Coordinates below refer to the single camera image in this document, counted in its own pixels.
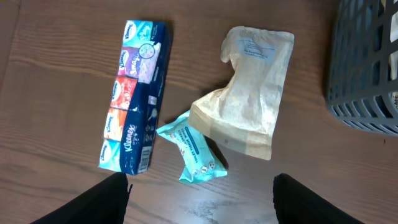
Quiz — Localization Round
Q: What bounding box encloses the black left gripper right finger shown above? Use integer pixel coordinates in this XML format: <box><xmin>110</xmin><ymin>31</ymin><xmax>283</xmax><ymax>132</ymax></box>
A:
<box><xmin>273</xmin><ymin>173</ymin><xmax>361</xmax><ymax>224</ymax></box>

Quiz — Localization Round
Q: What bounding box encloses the grey plastic lattice basket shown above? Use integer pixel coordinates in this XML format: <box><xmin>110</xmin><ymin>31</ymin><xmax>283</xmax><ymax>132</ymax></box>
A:
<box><xmin>326</xmin><ymin>0</ymin><xmax>397</xmax><ymax>136</ymax></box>

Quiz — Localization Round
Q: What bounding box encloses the beige paper pouch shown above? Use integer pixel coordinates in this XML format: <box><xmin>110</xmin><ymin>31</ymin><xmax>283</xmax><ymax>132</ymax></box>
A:
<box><xmin>188</xmin><ymin>26</ymin><xmax>295</xmax><ymax>161</ymax></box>

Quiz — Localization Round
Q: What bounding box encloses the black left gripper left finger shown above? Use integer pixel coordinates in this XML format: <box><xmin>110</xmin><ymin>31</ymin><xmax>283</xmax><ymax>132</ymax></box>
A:
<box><xmin>35</xmin><ymin>172</ymin><xmax>132</xmax><ymax>224</ymax></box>

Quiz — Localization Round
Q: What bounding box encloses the blue Kleenex tissue multipack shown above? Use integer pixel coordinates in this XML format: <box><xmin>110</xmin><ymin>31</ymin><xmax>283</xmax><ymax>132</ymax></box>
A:
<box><xmin>98</xmin><ymin>20</ymin><xmax>172</xmax><ymax>175</ymax></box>

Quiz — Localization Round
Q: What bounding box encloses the teal wipes packet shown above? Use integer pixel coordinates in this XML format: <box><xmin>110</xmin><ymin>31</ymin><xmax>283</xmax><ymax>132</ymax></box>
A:
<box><xmin>157</xmin><ymin>111</ymin><xmax>228</xmax><ymax>184</ymax></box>

